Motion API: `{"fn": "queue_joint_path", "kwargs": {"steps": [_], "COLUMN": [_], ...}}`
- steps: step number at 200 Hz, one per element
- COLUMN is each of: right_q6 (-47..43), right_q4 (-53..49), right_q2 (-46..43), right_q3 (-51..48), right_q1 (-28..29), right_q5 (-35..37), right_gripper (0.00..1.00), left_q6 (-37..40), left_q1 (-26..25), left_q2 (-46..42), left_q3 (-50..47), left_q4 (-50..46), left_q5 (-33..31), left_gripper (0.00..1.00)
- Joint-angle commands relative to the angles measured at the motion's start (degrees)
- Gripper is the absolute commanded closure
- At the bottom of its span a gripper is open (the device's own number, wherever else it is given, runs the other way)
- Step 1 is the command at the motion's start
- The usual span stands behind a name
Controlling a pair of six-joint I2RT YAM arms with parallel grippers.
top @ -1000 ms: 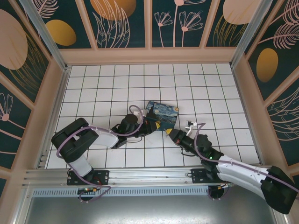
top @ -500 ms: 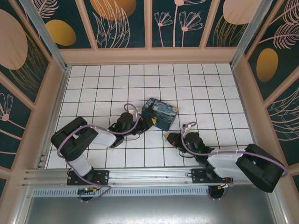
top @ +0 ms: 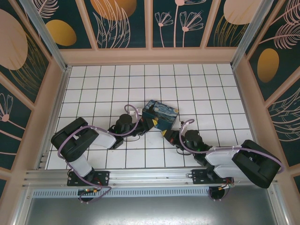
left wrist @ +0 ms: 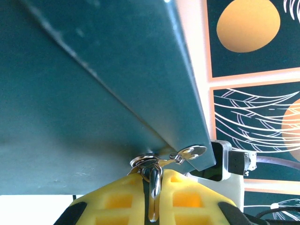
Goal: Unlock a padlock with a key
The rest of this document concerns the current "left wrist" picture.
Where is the silver box lock cylinder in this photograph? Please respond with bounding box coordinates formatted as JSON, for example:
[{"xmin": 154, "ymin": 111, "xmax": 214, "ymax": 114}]
[{"xmin": 129, "ymin": 152, "xmax": 165, "ymax": 170}]

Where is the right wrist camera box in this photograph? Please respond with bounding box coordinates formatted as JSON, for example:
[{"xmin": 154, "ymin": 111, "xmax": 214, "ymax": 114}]
[{"xmin": 185, "ymin": 139, "xmax": 258, "ymax": 211}]

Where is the thin black right gripper cable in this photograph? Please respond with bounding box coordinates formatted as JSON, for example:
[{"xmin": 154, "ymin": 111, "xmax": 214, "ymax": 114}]
[{"xmin": 255, "ymin": 209, "xmax": 300, "ymax": 223}]

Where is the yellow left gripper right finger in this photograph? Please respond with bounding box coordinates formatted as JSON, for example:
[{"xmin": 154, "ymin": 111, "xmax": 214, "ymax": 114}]
[{"xmin": 156, "ymin": 168, "xmax": 250, "ymax": 225}]

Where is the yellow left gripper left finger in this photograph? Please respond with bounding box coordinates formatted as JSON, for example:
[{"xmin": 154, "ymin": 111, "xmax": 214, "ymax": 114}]
[{"xmin": 53, "ymin": 174, "xmax": 150, "ymax": 225}]

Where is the silver spare key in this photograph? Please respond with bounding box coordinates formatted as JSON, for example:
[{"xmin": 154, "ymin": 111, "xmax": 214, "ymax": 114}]
[{"xmin": 170, "ymin": 145, "xmax": 208, "ymax": 165}]

